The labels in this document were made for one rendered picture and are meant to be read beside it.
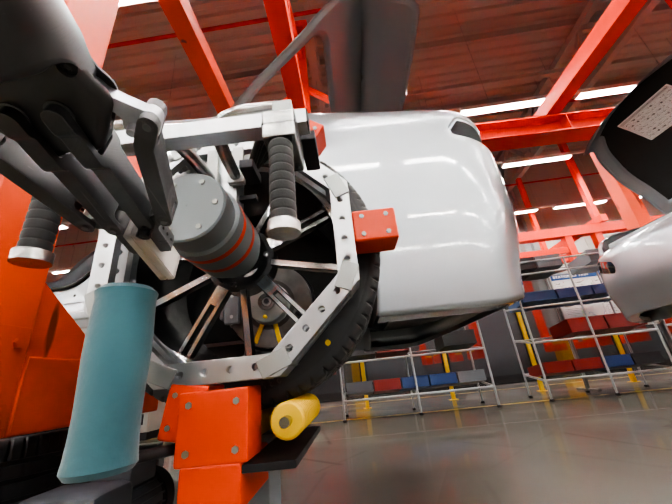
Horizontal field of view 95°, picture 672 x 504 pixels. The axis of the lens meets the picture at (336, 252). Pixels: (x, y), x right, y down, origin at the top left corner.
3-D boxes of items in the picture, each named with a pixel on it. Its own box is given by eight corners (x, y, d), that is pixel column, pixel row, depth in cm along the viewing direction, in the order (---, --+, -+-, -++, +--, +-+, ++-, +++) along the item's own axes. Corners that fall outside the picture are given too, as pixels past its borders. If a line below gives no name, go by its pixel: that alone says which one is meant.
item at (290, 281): (312, 347, 113) (312, 265, 125) (309, 345, 106) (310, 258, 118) (227, 349, 115) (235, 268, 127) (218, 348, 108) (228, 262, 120)
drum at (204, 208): (265, 279, 67) (264, 221, 72) (226, 239, 47) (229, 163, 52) (201, 286, 67) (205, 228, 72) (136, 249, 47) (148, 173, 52)
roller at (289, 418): (322, 417, 75) (320, 391, 77) (303, 442, 48) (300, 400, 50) (298, 419, 75) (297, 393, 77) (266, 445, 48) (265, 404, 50)
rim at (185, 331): (383, 276, 91) (268, 183, 106) (392, 245, 70) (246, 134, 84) (259, 416, 79) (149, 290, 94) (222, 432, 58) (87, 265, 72)
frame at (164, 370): (371, 368, 58) (341, 142, 79) (372, 367, 52) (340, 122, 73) (91, 398, 60) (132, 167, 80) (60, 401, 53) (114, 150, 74)
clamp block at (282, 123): (305, 171, 53) (303, 146, 55) (295, 133, 44) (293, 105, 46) (276, 174, 53) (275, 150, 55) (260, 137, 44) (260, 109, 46)
